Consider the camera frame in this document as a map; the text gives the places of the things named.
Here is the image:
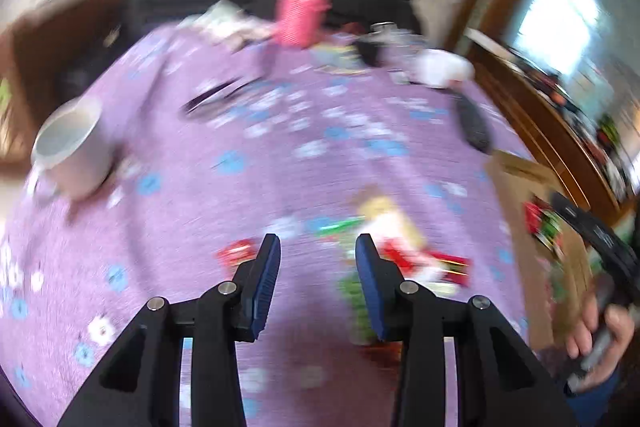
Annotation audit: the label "pile of tools and cables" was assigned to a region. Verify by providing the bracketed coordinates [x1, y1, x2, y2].
[500, 47, 636, 198]

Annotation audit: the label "brown chair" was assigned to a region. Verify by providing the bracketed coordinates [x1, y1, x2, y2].
[0, 0, 123, 158]

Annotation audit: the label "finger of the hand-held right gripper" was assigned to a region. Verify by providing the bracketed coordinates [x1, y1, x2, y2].
[549, 191, 603, 245]

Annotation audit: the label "green stick packet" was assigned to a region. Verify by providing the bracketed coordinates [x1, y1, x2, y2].
[315, 217, 368, 238]

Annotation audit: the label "person's right forearm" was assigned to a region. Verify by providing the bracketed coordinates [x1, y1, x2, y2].
[565, 367, 623, 427]

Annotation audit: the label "white and red sachet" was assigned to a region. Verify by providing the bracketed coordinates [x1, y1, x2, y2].
[380, 239, 441, 280]

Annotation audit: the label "pink bottle with knitted sleeve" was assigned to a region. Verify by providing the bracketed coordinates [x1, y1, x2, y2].
[272, 0, 331, 50]

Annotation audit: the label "black glasses case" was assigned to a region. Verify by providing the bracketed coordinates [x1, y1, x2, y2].
[452, 94, 493, 155]

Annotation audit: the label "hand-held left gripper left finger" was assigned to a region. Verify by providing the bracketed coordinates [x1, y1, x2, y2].
[57, 233, 282, 427]

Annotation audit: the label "dark-framed eyeglasses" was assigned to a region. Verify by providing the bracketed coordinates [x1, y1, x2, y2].
[182, 77, 261, 115]

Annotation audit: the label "brown booklet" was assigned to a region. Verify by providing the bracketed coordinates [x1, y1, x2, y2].
[310, 44, 366, 75]

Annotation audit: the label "white plastic jar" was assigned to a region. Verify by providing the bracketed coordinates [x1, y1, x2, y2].
[412, 48, 476, 88]

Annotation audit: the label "small red snack packet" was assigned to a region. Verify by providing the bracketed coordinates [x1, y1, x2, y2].
[216, 239, 258, 269]

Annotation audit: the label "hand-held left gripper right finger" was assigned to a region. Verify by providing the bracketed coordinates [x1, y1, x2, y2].
[355, 233, 578, 427]

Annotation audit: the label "cardboard box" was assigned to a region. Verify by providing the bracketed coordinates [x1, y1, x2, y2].
[482, 149, 601, 353]

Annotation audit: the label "person's right hand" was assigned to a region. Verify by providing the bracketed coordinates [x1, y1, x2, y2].
[565, 292, 640, 388]

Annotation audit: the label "red packet with dark label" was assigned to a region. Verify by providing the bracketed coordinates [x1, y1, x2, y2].
[430, 252, 473, 288]

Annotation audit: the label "white mug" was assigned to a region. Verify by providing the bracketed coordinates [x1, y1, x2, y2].
[30, 96, 113, 202]

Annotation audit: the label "clear plastic cup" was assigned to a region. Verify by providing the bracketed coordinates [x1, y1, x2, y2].
[370, 21, 416, 52]

